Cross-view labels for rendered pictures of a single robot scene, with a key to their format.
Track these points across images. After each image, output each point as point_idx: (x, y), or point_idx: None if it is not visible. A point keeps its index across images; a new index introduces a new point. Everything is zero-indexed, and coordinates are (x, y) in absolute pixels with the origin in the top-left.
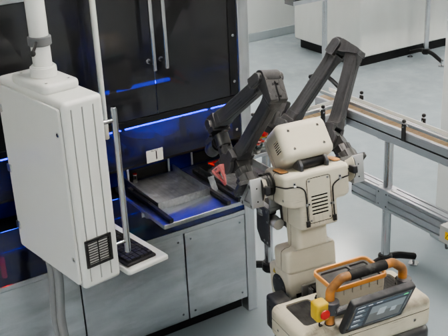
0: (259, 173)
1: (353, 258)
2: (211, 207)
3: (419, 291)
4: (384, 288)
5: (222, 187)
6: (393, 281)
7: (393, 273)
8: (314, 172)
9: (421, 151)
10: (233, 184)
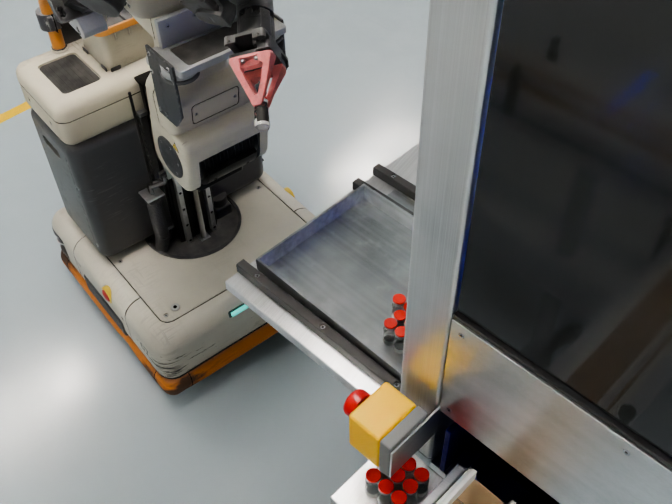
0: (342, 317)
1: (115, 24)
2: (412, 160)
3: (27, 67)
4: (78, 69)
5: (412, 212)
6: (60, 82)
7: (56, 95)
8: None
9: None
10: (395, 252)
